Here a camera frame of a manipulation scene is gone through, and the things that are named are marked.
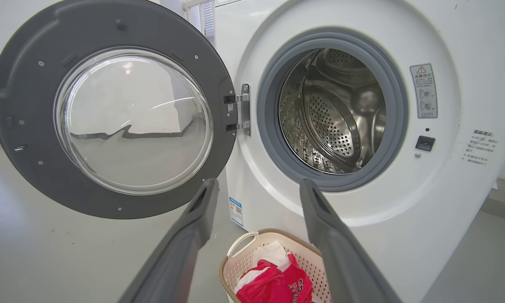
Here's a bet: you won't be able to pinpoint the cream perforated laundry basket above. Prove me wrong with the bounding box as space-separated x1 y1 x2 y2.
219 229 333 303

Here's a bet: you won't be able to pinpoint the metal door hinge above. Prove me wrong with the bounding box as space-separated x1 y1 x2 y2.
224 83 252 136

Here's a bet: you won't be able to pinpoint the grey warning sticker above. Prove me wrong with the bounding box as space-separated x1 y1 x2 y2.
409 63 438 119

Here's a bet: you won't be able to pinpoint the printed text notice sticker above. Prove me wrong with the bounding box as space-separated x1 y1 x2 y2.
463 130 497 167

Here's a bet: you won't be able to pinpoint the white window blinds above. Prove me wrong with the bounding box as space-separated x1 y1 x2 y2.
201 2 216 40

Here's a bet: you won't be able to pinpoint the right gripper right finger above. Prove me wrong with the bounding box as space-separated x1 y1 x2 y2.
300 178 402 303

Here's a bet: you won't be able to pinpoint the dark grey round washer door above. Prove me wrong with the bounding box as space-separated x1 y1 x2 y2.
0 0 238 220

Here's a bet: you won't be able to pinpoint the blue energy label sticker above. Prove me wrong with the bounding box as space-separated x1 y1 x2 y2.
229 197 245 228

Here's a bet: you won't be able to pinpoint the white front-load washing machine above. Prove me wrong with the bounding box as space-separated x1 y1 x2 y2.
214 0 505 303

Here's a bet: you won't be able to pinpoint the grey rubber door gasket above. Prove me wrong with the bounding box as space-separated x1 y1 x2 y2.
257 27 409 192

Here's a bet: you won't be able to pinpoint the red garment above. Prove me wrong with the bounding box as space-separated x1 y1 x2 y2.
235 252 316 303

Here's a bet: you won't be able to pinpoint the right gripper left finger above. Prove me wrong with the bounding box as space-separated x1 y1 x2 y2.
118 178 219 303

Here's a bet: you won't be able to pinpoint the white garment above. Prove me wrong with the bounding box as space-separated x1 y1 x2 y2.
235 241 292 292

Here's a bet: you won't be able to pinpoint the steel washer drum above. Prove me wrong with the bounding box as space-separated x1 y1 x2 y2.
278 48 388 175

